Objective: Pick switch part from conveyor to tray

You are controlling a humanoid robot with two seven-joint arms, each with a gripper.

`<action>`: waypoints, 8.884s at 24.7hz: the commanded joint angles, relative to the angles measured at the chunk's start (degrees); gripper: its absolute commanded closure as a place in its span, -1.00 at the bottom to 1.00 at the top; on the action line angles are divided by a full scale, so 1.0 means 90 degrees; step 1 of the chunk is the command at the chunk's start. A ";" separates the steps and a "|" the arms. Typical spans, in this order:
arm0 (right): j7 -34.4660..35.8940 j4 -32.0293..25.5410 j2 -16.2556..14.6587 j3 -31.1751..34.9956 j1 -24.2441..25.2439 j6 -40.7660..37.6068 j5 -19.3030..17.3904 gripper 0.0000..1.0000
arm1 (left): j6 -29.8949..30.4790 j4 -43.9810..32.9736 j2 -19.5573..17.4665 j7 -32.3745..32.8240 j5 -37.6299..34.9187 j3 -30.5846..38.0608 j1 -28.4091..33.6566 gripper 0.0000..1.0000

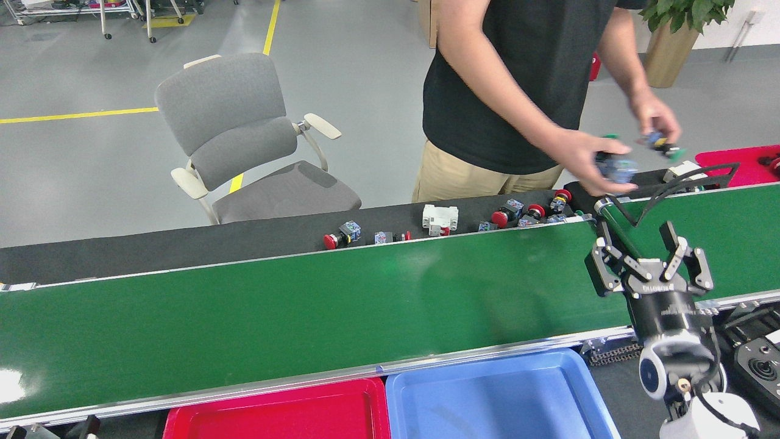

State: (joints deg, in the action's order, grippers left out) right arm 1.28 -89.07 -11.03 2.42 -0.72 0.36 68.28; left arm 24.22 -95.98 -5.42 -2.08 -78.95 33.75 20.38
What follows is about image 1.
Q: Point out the white wall pipe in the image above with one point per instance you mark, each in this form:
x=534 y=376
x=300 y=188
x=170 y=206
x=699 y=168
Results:
x=755 y=16

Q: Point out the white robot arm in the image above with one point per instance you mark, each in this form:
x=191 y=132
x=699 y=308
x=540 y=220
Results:
x=707 y=421

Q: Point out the person's right hand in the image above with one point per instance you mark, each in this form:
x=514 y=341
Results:
x=576 y=158

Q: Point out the blue switch contact block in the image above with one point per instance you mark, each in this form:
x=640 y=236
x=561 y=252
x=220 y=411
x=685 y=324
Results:
x=486 y=227

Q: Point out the person's left hand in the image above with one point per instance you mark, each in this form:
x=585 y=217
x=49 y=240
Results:
x=655 y=113

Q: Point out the person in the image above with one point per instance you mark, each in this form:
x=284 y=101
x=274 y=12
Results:
x=518 y=73

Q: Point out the black joystick controller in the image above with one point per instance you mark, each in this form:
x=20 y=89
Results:
x=762 y=369

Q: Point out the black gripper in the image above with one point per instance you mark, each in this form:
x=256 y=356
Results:
x=667 y=314

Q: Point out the long green conveyor belt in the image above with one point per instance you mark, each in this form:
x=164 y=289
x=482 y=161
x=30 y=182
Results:
x=304 y=317

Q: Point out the short green conveyor belt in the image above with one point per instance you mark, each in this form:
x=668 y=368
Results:
x=731 y=244

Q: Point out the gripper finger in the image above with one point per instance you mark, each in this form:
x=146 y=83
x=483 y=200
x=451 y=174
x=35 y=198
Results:
x=89 y=428

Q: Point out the potted green plant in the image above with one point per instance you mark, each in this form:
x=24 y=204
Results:
x=667 y=58

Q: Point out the blue plastic tray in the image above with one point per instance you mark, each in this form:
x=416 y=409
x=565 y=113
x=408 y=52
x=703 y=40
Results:
x=487 y=396

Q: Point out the white wheeled stand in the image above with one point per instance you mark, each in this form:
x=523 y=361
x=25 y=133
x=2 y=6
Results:
x=150 y=24

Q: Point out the green mushroom push button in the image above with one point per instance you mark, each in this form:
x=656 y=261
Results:
x=618 y=171
x=673 y=150

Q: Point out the red fire extinguisher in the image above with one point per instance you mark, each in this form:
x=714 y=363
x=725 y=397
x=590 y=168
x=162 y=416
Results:
x=595 y=67

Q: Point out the black angled guide bracket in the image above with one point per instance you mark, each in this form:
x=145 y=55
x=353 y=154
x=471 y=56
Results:
x=731 y=167

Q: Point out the white wheeled shelf cart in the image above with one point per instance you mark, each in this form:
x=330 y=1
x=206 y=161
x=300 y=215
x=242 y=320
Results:
x=73 y=10

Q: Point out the red plastic tray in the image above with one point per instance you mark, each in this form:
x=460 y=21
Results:
x=749 y=172
x=274 y=414

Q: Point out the grey office chair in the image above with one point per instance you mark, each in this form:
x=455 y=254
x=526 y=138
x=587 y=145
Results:
x=225 y=103

